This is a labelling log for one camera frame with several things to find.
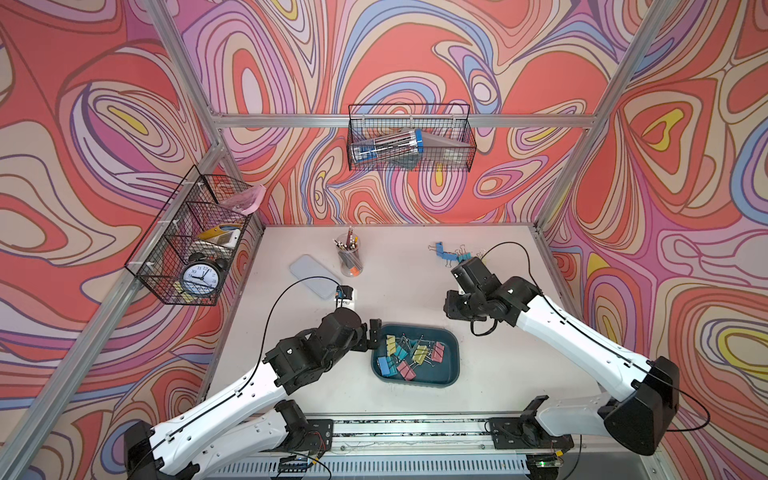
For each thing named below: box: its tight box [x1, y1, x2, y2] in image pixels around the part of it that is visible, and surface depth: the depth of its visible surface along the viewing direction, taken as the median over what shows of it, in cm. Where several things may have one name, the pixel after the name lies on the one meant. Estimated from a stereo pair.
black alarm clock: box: [180, 252, 227, 300], surface depth 69 cm
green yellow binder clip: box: [412, 345, 428, 365], surface depth 87 cm
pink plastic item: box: [219, 184, 266, 215], surface depth 83 cm
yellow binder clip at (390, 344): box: [386, 334, 397, 357], surface depth 86 cm
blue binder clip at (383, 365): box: [377, 356, 390, 376], surface depth 84 cm
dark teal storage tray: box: [371, 323, 461, 388], surface depth 85 cm
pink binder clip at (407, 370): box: [396, 361, 417, 381], surface depth 84 cm
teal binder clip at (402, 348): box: [394, 337, 410, 361], surface depth 87 cm
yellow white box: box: [197, 223, 243, 249], surface depth 76 cm
